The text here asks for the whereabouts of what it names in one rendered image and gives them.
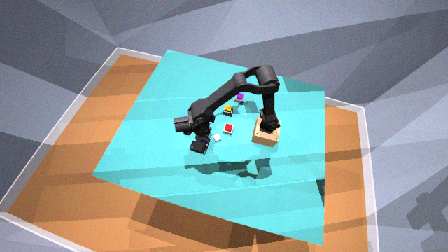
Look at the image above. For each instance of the yellow button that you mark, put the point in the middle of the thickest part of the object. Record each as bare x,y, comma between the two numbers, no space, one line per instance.
228,110

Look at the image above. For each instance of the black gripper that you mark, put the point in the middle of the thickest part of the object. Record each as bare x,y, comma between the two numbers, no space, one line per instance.
198,146

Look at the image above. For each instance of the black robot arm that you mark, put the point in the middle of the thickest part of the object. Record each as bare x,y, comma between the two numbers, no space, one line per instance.
201,111

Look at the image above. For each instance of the red button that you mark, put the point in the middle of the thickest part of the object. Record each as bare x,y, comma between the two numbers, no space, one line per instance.
228,128

